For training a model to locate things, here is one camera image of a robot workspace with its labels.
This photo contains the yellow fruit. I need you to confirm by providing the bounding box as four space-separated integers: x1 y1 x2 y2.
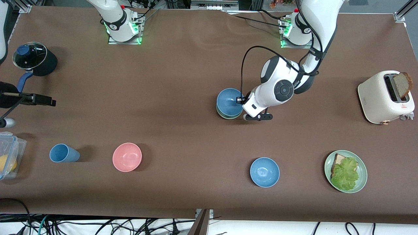
0 155 17 173

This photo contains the cream white toaster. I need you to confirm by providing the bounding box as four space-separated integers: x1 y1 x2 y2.
358 70 416 125

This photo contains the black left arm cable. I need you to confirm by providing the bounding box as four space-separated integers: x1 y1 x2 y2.
241 46 324 100

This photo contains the green bowl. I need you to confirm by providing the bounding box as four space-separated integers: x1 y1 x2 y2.
216 108 244 120

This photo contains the aluminium frame rail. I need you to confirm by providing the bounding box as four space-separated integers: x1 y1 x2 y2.
190 0 239 11

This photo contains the blue cup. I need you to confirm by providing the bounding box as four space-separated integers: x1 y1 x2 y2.
49 144 80 163

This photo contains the teal cable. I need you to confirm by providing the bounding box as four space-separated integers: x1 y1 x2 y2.
38 214 50 235

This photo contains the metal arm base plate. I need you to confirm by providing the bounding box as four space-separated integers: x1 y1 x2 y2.
280 16 315 49
108 13 143 45

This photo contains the brown table cover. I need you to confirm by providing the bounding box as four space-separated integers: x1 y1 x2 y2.
0 5 418 225

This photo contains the brown toast slice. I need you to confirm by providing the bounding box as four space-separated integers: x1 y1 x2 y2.
393 72 413 99

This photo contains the metal table bracket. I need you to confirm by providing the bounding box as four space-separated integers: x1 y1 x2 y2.
187 209 215 235

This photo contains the green plate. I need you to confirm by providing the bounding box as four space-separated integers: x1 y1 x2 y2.
324 150 368 194

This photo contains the black pot with blue handle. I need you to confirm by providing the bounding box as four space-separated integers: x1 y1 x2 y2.
13 42 58 94

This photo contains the bread slice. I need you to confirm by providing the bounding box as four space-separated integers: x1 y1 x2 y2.
331 153 360 179

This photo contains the blue bowl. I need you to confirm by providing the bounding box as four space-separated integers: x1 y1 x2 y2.
216 88 245 117
250 157 280 188

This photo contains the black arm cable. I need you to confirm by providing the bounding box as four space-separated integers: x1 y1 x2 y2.
241 46 324 100
0 97 24 120

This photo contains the clear plastic container blue latch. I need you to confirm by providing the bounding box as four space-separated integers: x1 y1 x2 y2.
0 132 27 180

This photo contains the pink bowl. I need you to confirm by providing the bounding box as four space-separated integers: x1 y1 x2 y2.
112 142 143 172

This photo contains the green lettuce leaf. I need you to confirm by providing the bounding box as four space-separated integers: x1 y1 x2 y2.
330 157 360 191

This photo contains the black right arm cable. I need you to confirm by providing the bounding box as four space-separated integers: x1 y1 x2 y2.
0 97 24 120

